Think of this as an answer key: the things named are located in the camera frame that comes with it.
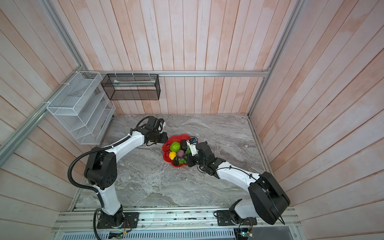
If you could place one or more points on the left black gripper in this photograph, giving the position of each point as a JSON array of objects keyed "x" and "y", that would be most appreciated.
[{"x": 164, "y": 139}]

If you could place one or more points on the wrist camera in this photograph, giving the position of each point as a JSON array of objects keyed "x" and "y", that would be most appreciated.
[
  {"x": 192, "y": 142},
  {"x": 162, "y": 125}
]

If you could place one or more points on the black wire mesh basket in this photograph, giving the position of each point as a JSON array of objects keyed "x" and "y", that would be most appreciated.
[{"x": 132, "y": 87}]

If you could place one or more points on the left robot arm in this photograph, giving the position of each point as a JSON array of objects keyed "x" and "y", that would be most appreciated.
[{"x": 102, "y": 166}]

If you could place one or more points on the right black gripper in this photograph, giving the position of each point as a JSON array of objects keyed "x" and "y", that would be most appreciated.
[{"x": 190, "y": 160}]

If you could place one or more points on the yellow lemon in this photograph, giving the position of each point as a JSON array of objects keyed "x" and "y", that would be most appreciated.
[{"x": 172, "y": 155}]

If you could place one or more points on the green bumpy custard apple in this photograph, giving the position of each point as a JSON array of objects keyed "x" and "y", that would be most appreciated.
[{"x": 175, "y": 146}]

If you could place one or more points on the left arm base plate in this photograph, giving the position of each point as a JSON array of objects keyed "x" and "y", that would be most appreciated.
[{"x": 121, "y": 220}]

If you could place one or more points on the right aluminium frame bar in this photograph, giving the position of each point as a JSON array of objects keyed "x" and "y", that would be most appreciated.
[{"x": 282, "y": 24}]

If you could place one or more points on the green grape bunch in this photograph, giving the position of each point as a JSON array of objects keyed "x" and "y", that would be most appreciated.
[{"x": 186, "y": 156}]

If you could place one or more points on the left aluminium frame bar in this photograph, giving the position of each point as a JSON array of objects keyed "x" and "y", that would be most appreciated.
[{"x": 21, "y": 134}]

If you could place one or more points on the purple fig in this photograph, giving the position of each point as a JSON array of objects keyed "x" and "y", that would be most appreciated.
[{"x": 180, "y": 154}]

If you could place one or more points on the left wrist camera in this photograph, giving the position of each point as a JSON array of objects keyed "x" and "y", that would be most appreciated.
[{"x": 162, "y": 125}]

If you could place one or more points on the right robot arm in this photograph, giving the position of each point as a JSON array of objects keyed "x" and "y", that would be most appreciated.
[{"x": 268, "y": 200}]

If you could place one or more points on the red flower-shaped fruit bowl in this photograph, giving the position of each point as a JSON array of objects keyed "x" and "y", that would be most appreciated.
[{"x": 166, "y": 149}]

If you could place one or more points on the horizontal aluminium frame bar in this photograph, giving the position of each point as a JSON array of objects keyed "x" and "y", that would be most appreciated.
[{"x": 241, "y": 73}]

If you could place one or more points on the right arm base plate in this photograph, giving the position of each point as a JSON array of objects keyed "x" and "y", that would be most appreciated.
[{"x": 230, "y": 218}]

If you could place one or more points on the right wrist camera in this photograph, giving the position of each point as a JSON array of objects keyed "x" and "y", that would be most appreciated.
[{"x": 192, "y": 142}]

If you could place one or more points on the white wire mesh shelf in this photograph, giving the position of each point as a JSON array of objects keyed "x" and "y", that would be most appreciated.
[{"x": 82, "y": 109}]

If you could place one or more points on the dark avocado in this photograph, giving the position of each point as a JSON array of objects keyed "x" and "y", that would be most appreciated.
[{"x": 184, "y": 145}]

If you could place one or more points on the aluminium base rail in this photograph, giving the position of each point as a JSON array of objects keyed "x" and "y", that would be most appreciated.
[{"x": 166, "y": 218}]

